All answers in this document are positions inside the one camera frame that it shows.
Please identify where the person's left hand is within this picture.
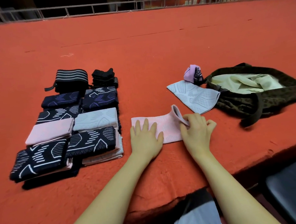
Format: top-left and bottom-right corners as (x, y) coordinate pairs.
(128, 117), (166, 164)

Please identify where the person's right hand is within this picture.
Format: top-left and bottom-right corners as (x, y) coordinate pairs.
(180, 111), (219, 160)

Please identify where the single black white-patterned sock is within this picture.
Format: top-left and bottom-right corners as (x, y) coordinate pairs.
(35, 105), (82, 124)
(64, 126), (119, 158)

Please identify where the single navy striped sock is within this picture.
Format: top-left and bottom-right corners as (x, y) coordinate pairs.
(81, 91), (119, 112)

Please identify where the single purple black sock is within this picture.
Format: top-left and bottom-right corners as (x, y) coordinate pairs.
(182, 64), (205, 87)

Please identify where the single black grey-striped sock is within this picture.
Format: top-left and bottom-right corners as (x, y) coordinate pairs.
(85, 86), (118, 95)

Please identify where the single navy blue-lined sock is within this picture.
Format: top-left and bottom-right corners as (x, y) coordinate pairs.
(41, 91), (82, 110)

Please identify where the single navy purple-cuffed sock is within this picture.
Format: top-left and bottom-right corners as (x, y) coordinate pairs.
(20, 163), (84, 191)

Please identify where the single black white-lined sock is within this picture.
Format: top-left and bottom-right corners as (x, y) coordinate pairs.
(8, 139), (71, 183)

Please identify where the person's left forearm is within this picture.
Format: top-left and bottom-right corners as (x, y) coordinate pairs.
(55, 152), (159, 224)

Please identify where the person's right forearm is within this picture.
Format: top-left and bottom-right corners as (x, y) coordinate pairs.
(194, 147), (281, 224)

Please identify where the person's pale blue clothing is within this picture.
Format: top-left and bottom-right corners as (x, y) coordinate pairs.
(170, 200), (223, 224)

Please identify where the dark grey seat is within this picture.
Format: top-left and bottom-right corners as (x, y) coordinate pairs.
(264, 155), (296, 224)

